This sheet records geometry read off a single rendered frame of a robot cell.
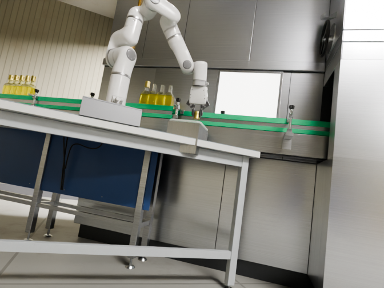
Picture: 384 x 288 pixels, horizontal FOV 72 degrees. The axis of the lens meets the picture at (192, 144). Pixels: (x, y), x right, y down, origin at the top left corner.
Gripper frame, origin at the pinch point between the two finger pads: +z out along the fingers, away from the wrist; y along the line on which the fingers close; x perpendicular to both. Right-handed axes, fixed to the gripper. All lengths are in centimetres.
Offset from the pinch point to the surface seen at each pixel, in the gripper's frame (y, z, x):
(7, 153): 135, 38, 5
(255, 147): -33.7, 16.8, -7.3
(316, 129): -65, 4, -13
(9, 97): 144, -1, -6
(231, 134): -19.5, 10.7, -9.1
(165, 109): 21.3, -0.8, -4.6
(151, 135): 13.0, 11.2, 33.0
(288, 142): -51, 12, -8
